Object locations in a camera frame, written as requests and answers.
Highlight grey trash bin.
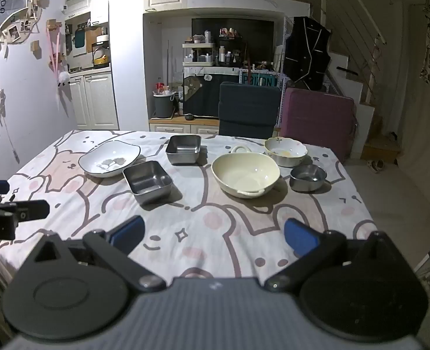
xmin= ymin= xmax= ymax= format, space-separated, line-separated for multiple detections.
xmin=154 ymin=93 xmax=175 ymax=119

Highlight teal plate sign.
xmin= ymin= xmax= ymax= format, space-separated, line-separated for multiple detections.
xmin=239 ymin=73 xmax=277 ymax=88

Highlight white floral ceramic bowl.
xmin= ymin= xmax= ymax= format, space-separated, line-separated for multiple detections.
xmin=264 ymin=137 xmax=308 ymax=167

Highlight dark blue chair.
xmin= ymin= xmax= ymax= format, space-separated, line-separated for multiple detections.
xmin=218 ymin=81 xmax=282 ymax=137

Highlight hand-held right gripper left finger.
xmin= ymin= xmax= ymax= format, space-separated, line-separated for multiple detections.
xmin=15 ymin=215 xmax=166 ymax=293

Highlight staircase with railing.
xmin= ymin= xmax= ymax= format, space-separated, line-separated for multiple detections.
xmin=324 ymin=0 xmax=401 ymax=161

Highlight small round stainless steel bowl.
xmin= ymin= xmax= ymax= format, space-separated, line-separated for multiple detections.
xmin=290 ymin=164 xmax=327 ymax=192

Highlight low wooden top cabinet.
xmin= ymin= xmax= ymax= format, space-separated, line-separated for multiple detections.
xmin=148 ymin=115 xmax=221 ymax=134

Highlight black printed hanging cloth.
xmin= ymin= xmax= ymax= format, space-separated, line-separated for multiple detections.
xmin=183 ymin=74 xmax=237 ymax=117

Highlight white shelf rack with bottles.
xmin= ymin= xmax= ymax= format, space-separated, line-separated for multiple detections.
xmin=182 ymin=42 xmax=241 ymax=68

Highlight purple cushioned chair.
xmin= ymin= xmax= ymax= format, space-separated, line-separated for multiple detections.
xmin=281 ymin=87 xmax=357 ymax=161

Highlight pink hanging strap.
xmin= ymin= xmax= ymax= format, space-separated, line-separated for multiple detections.
xmin=47 ymin=18 xmax=70 ymax=77

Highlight bear print tablecloth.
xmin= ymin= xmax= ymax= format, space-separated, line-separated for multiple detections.
xmin=0 ymin=129 xmax=380 ymax=278

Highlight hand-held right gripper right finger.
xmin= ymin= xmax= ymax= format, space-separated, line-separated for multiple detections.
xmin=264 ymin=218 xmax=418 ymax=293

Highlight black vest with white trim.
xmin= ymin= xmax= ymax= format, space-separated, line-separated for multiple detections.
xmin=284 ymin=16 xmax=331 ymax=92

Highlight cream two-handled ceramic bowl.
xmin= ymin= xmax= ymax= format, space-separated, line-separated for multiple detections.
xmin=211 ymin=145 xmax=281 ymax=199

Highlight rectangular stainless steel container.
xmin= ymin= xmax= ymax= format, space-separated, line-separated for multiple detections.
xmin=123 ymin=160 xmax=174 ymax=205
xmin=165 ymin=135 xmax=202 ymax=165

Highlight white kitchen cabinets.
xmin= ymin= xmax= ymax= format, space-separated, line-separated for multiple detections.
xmin=67 ymin=71 xmax=119 ymax=130

